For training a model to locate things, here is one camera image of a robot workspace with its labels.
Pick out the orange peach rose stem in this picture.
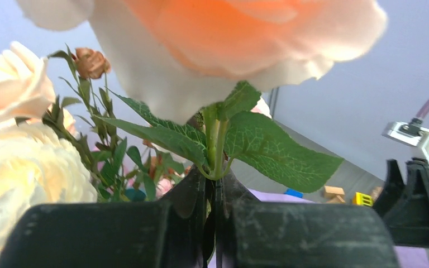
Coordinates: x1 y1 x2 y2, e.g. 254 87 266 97
18 1 388 193

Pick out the pink flower bouquet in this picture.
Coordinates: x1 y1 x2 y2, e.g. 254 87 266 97
124 140 191 201

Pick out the purple and pink wrapping paper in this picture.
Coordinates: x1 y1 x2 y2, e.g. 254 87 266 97
207 188 429 268

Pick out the yellow window block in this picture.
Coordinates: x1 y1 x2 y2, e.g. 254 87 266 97
351 192 374 207

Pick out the brown rose flower stem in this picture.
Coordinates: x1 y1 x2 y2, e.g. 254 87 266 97
48 47 129 202

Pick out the small blue brick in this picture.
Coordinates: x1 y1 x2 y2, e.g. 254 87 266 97
284 188 303 198

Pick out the cream white rose stem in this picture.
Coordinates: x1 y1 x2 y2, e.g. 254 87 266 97
0 123 97 251

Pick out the teal vase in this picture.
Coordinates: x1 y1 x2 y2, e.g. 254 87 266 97
124 188 146 202

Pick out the wooden rectangular block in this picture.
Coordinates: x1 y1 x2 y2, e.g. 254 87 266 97
323 185 345 199

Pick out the wooden arch block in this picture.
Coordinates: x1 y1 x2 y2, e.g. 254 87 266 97
326 195 346 204

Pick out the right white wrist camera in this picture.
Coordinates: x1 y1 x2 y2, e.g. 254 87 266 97
382 118 429 164

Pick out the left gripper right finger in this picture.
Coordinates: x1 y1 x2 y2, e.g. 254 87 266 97
215 170 401 268

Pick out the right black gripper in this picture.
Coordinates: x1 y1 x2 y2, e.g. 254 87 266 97
373 159 429 248

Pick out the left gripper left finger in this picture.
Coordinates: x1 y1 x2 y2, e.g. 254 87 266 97
0 168 206 268

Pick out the small peach rose stem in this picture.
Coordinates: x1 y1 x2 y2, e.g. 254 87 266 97
0 41 56 123

